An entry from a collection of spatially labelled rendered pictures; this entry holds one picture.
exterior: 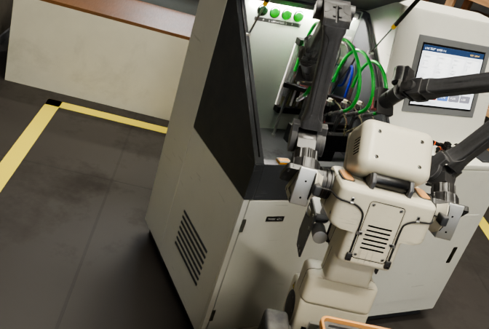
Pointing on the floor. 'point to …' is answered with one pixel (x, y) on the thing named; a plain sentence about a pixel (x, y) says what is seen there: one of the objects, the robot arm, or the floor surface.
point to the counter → (97, 45)
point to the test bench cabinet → (201, 232)
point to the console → (405, 287)
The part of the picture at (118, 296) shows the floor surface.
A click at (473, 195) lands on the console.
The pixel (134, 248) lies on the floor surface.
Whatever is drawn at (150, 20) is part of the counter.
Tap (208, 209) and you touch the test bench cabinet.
